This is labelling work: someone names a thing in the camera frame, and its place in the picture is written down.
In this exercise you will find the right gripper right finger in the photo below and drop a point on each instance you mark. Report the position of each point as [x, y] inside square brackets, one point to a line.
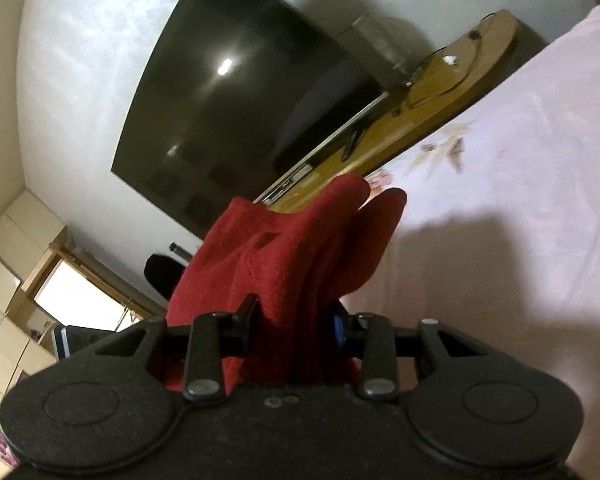
[469, 406]

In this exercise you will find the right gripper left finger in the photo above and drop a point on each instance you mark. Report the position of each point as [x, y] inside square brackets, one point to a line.
[114, 402]

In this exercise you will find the red embellished knit sweater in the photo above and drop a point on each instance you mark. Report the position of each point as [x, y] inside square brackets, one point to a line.
[296, 264]

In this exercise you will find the bright window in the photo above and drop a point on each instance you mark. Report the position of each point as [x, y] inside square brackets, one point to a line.
[71, 299]

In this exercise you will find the black chair back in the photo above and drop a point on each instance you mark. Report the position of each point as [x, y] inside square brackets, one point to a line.
[163, 274]

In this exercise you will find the floral white bed sheet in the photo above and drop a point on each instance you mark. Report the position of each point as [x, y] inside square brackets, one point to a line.
[500, 237]

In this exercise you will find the cream wardrobe cabinets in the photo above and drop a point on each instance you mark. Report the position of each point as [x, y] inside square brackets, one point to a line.
[27, 228]

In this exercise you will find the silver set-top box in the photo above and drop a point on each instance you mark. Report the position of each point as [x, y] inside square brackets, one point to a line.
[288, 182]

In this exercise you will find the wooden TV stand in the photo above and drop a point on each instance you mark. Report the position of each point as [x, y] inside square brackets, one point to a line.
[440, 93]

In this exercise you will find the small white object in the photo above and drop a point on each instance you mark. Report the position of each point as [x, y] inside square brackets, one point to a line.
[449, 60]

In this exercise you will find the large black television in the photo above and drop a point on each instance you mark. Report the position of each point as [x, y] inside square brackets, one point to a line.
[234, 95]

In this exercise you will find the clear glass vase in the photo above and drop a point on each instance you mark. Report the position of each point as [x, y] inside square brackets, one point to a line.
[377, 50]

